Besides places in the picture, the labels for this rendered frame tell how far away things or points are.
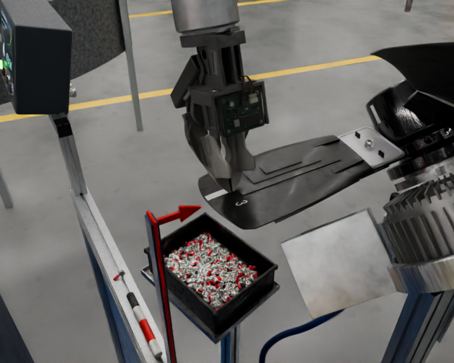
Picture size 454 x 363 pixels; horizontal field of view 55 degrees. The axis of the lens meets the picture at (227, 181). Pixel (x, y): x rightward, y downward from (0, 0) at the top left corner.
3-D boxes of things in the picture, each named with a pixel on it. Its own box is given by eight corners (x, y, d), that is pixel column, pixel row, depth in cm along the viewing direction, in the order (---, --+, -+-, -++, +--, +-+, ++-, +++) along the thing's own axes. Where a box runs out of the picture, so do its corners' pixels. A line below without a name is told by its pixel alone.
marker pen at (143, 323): (162, 350, 71) (132, 289, 81) (153, 354, 71) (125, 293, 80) (163, 355, 72) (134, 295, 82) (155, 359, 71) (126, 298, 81)
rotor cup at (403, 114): (442, 157, 76) (410, 90, 77) (508, 130, 62) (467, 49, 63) (372, 185, 72) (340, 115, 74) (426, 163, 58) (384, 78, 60)
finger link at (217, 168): (227, 209, 55) (215, 140, 52) (207, 195, 60) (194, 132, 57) (248, 202, 57) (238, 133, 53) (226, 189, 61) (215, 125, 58)
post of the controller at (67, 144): (88, 193, 106) (70, 122, 94) (75, 197, 105) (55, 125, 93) (84, 186, 108) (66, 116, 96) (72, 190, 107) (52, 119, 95)
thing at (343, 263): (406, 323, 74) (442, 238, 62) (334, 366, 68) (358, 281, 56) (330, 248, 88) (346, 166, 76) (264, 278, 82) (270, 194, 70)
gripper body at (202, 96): (216, 145, 50) (197, 36, 45) (187, 132, 57) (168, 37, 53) (272, 128, 53) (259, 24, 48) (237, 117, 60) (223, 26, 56)
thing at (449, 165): (448, 169, 75) (443, 158, 75) (513, 145, 62) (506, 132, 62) (380, 197, 72) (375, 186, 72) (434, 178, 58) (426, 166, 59)
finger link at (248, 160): (248, 202, 57) (238, 133, 53) (226, 189, 61) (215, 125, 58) (268, 194, 58) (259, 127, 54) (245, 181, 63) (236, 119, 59)
